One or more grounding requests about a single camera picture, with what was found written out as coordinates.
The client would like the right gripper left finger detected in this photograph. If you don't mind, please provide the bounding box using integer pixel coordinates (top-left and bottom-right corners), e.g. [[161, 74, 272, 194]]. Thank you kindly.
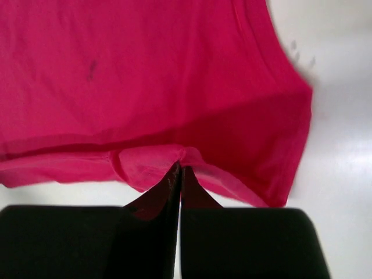
[[122, 162, 181, 278]]

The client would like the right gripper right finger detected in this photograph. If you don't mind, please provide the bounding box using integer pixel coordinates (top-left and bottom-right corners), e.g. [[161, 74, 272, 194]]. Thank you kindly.
[[180, 167, 222, 278]]

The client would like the crimson t shirt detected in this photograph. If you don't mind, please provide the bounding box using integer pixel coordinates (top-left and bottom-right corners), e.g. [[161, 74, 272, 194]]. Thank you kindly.
[[1, 1, 312, 207]]

